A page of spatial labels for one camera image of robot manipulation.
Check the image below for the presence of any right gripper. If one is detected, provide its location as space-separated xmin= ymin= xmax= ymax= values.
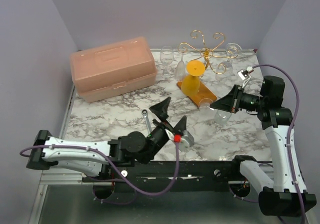
xmin=210 ymin=84 xmax=266 ymax=112

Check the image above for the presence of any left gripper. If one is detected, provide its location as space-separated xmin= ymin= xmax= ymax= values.
xmin=142 ymin=99 xmax=187 ymax=165

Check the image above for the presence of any short clear goblet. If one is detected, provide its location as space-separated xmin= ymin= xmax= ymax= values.
xmin=214 ymin=110 xmax=232 ymax=125

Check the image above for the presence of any yellow plastic wine glass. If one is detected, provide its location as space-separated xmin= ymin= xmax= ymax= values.
xmin=181 ymin=60 xmax=206 ymax=96

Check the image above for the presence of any ribbed clear champagne flute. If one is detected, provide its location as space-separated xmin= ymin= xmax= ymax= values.
xmin=174 ymin=53 xmax=186 ymax=82

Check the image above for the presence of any clear wine glass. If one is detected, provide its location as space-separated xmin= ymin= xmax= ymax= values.
xmin=159 ymin=46 xmax=174 ymax=78
xmin=220 ymin=43 xmax=242 ymax=77

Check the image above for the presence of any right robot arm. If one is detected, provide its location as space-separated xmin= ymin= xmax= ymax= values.
xmin=210 ymin=76 xmax=317 ymax=217

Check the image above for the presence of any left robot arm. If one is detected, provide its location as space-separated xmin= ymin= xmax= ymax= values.
xmin=26 ymin=97 xmax=191 ymax=182

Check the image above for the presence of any clear wine glass back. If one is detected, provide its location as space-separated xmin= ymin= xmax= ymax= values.
xmin=159 ymin=46 xmax=174 ymax=78

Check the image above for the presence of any silver ratchet wrench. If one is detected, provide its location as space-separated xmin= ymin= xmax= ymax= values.
xmin=141 ymin=109 xmax=152 ymax=134

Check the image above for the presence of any pink plastic storage box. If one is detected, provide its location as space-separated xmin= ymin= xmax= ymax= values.
xmin=70 ymin=37 xmax=158 ymax=103

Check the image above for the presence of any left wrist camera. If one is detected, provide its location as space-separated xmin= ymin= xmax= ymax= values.
xmin=173 ymin=130 xmax=195 ymax=152

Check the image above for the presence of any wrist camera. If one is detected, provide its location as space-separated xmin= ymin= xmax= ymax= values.
xmin=238 ymin=66 xmax=254 ymax=89
xmin=173 ymin=130 xmax=195 ymax=152

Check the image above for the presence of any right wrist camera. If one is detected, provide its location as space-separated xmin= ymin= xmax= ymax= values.
xmin=238 ymin=66 xmax=254 ymax=89

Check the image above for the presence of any gold wire glass rack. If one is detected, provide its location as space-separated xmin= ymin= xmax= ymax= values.
xmin=176 ymin=29 xmax=239 ymax=109

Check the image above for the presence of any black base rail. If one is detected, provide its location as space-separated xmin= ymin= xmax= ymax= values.
xmin=82 ymin=155 xmax=254 ymax=196

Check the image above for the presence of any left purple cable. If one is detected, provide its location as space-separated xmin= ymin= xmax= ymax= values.
xmin=19 ymin=144 xmax=181 ymax=205

